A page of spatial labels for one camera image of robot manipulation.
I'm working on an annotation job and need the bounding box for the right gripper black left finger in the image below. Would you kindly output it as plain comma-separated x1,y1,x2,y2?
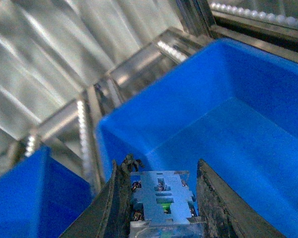
60,154,145,238

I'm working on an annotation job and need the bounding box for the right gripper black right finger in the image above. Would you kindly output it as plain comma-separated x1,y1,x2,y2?
196,159,284,238

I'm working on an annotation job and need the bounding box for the blue plastic bin left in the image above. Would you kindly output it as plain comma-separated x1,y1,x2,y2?
0,147,92,238

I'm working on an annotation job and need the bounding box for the blue plastic bin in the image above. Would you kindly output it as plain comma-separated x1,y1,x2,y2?
0,147,92,238
96,39,298,238

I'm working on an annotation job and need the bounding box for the white roller conveyor track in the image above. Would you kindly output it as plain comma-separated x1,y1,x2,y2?
76,99,96,196

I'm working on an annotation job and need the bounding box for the blue plastic bin centre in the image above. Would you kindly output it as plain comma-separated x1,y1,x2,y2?
96,39,298,238

